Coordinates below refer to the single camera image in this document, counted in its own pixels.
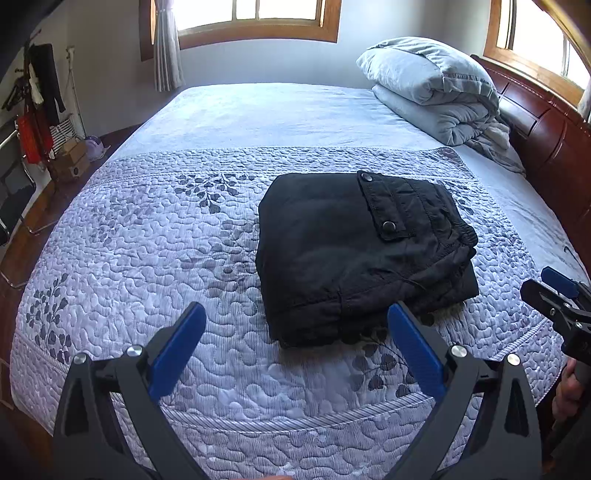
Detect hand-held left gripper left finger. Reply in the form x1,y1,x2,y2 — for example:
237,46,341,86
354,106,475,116
52,301,218,480

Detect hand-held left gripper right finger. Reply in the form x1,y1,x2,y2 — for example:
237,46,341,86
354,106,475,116
387,302,542,480

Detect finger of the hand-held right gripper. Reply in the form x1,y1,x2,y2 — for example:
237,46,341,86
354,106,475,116
520,279,578,325
541,266,581,299

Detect black pants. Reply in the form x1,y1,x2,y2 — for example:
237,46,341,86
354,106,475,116
255,170,480,349

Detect person's right hand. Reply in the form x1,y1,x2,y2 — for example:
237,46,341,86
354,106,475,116
551,359,591,422

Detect bed with purple quilt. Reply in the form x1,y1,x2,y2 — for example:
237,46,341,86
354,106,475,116
9,83,589,480

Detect dark wooden headboard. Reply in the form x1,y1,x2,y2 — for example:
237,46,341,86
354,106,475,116
471,54,591,243

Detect large cardboard box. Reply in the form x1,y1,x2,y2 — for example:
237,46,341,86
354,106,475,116
49,150,91,182

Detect pale purple bag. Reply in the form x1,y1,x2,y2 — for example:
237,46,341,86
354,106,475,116
84,135,110,161

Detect folded pale blue duvet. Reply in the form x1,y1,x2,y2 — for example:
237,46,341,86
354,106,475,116
356,37,527,174

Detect white radiator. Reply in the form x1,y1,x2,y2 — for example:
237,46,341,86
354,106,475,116
48,115,77,156

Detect red hanging garment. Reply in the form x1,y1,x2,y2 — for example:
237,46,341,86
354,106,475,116
16,105,55,165

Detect black hanging garment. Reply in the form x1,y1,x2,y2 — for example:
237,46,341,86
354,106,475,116
27,44,66,126

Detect grey curtain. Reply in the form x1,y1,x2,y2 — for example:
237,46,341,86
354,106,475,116
152,0,186,92

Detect bunch of black hangers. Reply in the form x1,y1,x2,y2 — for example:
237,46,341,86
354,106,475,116
1,69,29,112

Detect black chrome frame chair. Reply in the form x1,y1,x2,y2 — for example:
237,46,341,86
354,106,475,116
0,122,58,289

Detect wooden frame window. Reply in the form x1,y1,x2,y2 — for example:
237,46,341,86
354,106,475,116
140,0,343,62
484,0,591,110

